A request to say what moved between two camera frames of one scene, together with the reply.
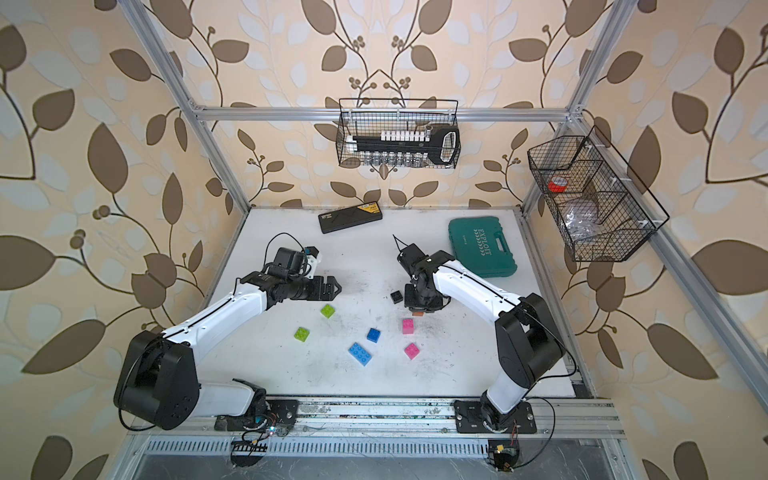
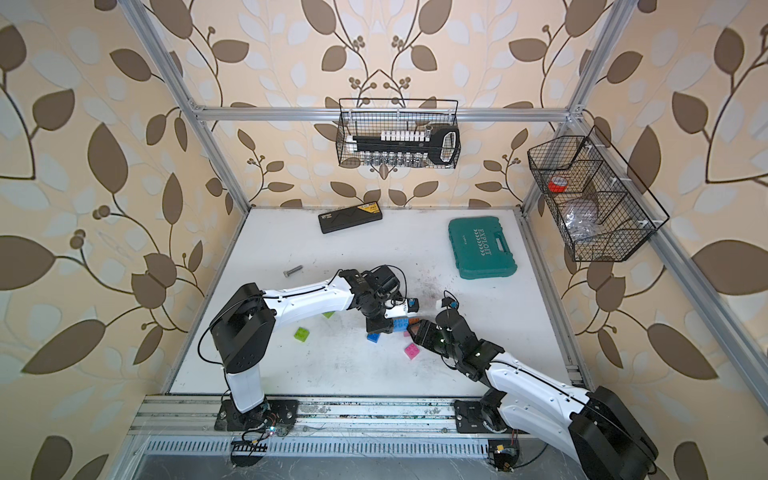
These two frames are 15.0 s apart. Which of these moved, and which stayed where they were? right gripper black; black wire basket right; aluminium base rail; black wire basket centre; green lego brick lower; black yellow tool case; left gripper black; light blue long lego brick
Moved: left gripper black; right gripper black; light blue long lego brick
Stayed: black wire basket centre; black wire basket right; black yellow tool case; green lego brick lower; aluminium base rail
